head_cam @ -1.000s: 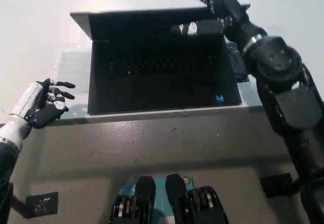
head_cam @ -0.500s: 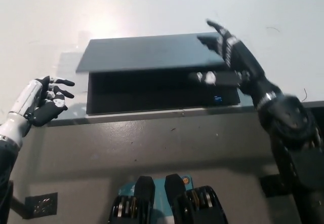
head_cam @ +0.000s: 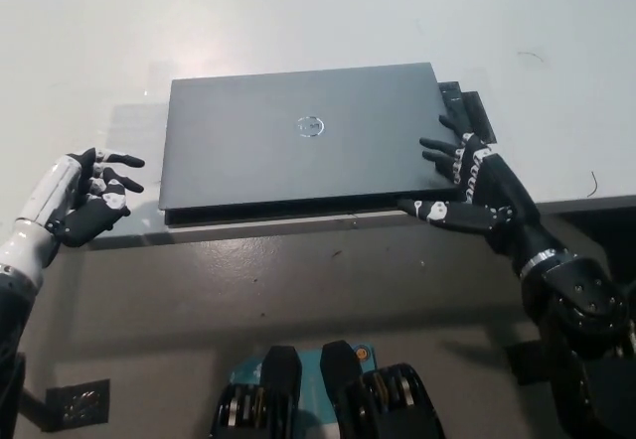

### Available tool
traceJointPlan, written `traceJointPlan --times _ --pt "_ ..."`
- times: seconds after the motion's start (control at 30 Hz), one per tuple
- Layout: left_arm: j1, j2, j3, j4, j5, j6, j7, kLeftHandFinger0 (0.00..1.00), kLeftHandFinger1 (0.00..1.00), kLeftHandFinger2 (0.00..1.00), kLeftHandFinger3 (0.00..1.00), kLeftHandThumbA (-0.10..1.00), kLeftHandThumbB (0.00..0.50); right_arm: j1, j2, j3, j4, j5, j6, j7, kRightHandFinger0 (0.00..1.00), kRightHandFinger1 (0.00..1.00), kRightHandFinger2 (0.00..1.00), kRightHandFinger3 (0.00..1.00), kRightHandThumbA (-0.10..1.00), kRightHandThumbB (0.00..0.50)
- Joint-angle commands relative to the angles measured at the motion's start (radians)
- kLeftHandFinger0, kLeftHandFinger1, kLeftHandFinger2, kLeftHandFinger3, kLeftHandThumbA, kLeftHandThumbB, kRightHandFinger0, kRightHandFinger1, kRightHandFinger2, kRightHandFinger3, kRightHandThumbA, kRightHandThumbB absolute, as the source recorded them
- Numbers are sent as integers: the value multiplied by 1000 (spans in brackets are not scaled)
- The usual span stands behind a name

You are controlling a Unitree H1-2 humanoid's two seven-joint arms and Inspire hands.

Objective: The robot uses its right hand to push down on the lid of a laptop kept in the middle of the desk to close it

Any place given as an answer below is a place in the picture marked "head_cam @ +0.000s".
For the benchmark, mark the black laptop computer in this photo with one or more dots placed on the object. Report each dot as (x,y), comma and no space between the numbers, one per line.
(308,161)

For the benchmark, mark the thin dark thread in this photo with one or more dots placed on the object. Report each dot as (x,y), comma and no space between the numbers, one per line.
(529,56)

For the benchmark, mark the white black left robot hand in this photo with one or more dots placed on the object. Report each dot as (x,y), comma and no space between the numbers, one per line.
(59,195)

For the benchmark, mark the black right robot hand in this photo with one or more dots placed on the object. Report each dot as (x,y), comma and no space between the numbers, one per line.
(497,200)

